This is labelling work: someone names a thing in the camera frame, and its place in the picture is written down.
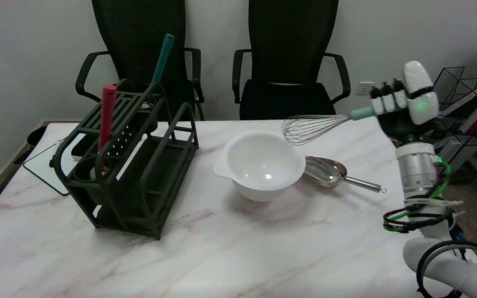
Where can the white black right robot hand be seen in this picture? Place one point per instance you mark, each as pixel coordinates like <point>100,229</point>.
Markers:
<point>404,120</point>

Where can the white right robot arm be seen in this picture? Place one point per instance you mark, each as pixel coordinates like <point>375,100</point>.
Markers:
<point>425,194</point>

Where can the white mixing bowl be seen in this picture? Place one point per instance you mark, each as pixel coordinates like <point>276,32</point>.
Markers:
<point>261,163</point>

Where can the silver metal scoop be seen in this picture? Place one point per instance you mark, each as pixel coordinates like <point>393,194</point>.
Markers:
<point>329,171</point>

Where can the black mesh office chair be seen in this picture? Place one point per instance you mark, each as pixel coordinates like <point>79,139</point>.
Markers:
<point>290,62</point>
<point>139,45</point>

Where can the dark green dish rack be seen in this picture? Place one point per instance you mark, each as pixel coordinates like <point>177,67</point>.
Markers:
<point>131,161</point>

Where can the black round bin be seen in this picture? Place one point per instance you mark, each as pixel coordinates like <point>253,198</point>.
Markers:
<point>35,135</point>

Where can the white wall power socket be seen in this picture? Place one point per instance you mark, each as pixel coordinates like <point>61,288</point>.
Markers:
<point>365,87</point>

